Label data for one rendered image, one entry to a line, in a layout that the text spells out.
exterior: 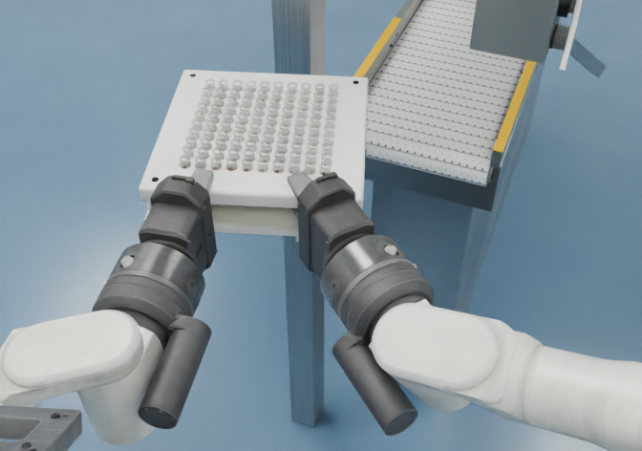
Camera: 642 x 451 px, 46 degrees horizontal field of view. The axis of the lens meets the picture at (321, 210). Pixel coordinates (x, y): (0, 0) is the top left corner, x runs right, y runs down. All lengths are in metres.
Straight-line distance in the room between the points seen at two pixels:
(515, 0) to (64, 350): 0.71
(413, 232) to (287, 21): 0.60
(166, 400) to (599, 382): 0.34
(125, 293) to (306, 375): 1.02
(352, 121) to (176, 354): 0.38
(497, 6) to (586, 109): 1.86
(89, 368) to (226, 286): 1.50
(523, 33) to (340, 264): 0.49
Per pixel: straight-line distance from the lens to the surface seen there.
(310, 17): 1.08
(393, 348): 0.64
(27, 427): 0.28
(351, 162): 0.85
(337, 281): 0.71
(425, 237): 1.53
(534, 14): 1.05
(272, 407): 1.87
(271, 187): 0.82
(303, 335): 1.57
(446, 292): 1.63
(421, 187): 1.31
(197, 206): 0.76
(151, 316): 0.69
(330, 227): 0.73
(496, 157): 1.21
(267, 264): 2.16
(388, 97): 1.36
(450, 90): 1.39
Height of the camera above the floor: 1.58
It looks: 43 degrees down
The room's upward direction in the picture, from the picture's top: straight up
